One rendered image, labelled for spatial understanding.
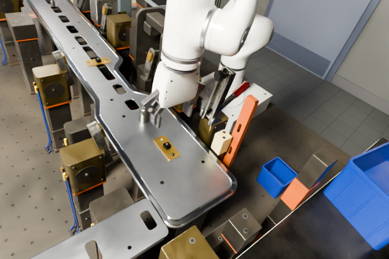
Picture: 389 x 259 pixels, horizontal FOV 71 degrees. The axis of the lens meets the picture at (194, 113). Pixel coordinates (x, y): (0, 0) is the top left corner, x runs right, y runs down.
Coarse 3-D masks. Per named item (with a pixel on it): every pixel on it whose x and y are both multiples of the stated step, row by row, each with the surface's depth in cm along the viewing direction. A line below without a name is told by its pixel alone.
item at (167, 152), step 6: (156, 138) 76; (162, 138) 76; (156, 144) 75; (162, 144) 75; (168, 144) 74; (162, 150) 73; (168, 150) 74; (174, 150) 74; (168, 156) 72; (174, 156) 72
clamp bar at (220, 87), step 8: (216, 72) 68; (224, 72) 69; (232, 72) 69; (216, 80) 69; (224, 80) 71; (232, 80) 70; (216, 88) 73; (224, 88) 70; (216, 96) 74; (224, 96) 73; (208, 104) 76; (216, 104) 74; (208, 112) 78; (216, 112) 76
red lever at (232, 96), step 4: (240, 84) 79; (244, 84) 78; (248, 84) 79; (236, 88) 79; (240, 88) 78; (244, 88) 78; (232, 92) 79; (236, 92) 78; (240, 92) 78; (228, 96) 79; (232, 96) 78; (236, 96) 78; (228, 100) 78; (232, 100) 79; (224, 104) 78; (208, 116) 77
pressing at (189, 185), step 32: (32, 0) 127; (64, 0) 133; (64, 32) 110; (96, 32) 114; (96, 96) 86; (128, 96) 88; (128, 128) 77; (160, 128) 80; (128, 160) 70; (160, 160) 71; (192, 160) 73; (160, 192) 64; (192, 192) 66; (224, 192) 67
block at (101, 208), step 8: (112, 192) 64; (120, 192) 64; (128, 192) 65; (96, 200) 62; (104, 200) 62; (112, 200) 63; (120, 200) 63; (128, 200) 63; (96, 208) 61; (104, 208) 61; (112, 208) 61; (120, 208) 62; (96, 216) 59; (104, 216) 60; (96, 248) 70
